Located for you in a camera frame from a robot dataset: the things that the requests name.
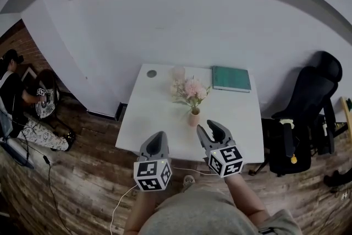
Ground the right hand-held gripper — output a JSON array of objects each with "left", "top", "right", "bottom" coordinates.
[{"left": 196, "top": 119, "right": 245, "bottom": 179}]

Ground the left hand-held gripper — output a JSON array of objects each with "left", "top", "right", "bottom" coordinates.
[{"left": 134, "top": 131, "right": 173, "bottom": 192}]

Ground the pink vase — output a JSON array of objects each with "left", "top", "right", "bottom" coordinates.
[{"left": 188, "top": 107, "right": 201, "bottom": 127}]

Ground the pink flowers bouquet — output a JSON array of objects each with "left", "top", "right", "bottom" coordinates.
[{"left": 169, "top": 76, "right": 212, "bottom": 116}]

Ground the person's right forearm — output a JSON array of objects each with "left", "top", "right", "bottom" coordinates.
[{"left": 224, "top": 173, "right": 272, "bottom": 226}]

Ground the person's left forearm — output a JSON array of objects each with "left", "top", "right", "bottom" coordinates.
[{"left": 125, "top": 189, "right": 162, "bottom": 235}]

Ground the white table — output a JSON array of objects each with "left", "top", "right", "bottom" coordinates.
[{"left": 115, "top": 63, "right": 265, "bottom": 163}]

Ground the person's beige shoe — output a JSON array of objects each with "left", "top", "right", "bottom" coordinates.
[{"left": 181, "top": 174, "right": 196, "bottom": 193}]

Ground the green book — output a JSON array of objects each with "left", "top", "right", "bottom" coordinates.
[{"left": 211, "top": 65, "right": 251, "bottom": 94}]

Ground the pink cup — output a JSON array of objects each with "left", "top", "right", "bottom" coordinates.
[{"left": 172, "top": 64, "right": 186, "bottom": 80}]

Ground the person's grey shirt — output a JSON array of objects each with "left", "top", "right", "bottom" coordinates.
[{"left": 142, "top": 184, "right": 305, "bottom": 235}]

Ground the black office chair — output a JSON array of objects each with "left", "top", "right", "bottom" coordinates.
[{"left": 261, "top": 51, "right": 343, "bottom": 177}]

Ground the chair with patterned cushion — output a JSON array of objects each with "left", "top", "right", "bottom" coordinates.
[{"left": 33, "top": 68, "right": 73, "bottom": 133}]

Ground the black floor item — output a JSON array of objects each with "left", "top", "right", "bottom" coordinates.
[{"left": 323, "top": 169, "right": 352, "bottom": 188}]

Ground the wooden shelf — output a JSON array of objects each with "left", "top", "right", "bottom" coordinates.
[{"left": 340, "top": 96, "right": 352, "bottom": 122}]

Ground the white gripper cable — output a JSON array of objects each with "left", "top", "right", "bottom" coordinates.
[
  {"left": 172, "top": 166, "right": 218, "bottom": 176},
  {"left": 109, "top": 183, "right": 138, "bottom": 235}
]

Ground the black floor cable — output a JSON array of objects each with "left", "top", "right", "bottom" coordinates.
[{"left": 41, "top": 155, "right": 72, "bottom": 235}]

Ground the white picture frame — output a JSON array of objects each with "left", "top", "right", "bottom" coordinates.
[{"left": 20, "top": 63, "right": 38, "bottom": 82}]

